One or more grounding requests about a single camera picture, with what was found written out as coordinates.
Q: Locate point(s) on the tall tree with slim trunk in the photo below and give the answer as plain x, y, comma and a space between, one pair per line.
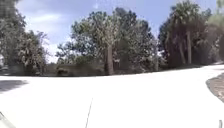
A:
109, 60

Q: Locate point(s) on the pale concrete path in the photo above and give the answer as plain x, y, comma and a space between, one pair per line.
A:
110, 96

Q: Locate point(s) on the palm tree with pale trunk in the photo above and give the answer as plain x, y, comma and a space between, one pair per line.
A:
188, 43

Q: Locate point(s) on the bare dirt patch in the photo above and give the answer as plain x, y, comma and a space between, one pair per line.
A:
218, 86

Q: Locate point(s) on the robot's own part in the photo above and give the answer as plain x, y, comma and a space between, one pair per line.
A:
221, 124

